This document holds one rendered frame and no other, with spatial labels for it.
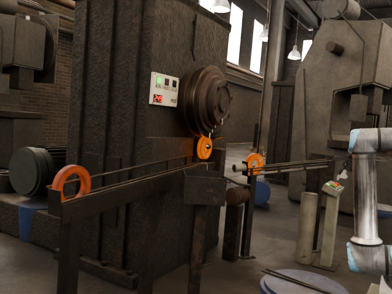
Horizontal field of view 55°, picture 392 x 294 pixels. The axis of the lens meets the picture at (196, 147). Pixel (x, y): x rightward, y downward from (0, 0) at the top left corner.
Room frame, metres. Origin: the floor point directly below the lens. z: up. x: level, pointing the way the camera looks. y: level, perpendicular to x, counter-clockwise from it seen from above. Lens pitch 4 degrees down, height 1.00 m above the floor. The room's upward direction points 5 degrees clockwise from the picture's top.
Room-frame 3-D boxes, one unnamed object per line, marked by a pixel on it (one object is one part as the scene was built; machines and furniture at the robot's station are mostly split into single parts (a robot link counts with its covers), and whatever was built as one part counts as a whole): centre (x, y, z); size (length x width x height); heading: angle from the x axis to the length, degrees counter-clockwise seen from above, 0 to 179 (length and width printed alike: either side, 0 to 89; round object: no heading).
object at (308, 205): (2.75, -0.87, 0.26); 0.12 x 0.12 x 0.52
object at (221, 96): (2.43, -0.14, 1.11); 0.28 x 0.06 x 0.28; 150
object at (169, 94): (2.24, 0.21, 1.15); 0.26 x 0.02 x 0.18; 150
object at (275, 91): (6.48, -1.70, 0.88); 1.71 x 0.92 x 1.76; 150
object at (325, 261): (2.70, -1.03, 0.31); 0.24 x 0.16 x 0.62; 150
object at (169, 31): (2.70, 0.32, 0.88); 1.08 x 0.73 x 1.76; 150
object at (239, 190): (2.70, -0.33, 0.27); 0.22 x 0.13 x 0.53; 150
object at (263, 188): (4.64, -0.82, 0.17); 0.57 x 0.31 x 0.34; 170
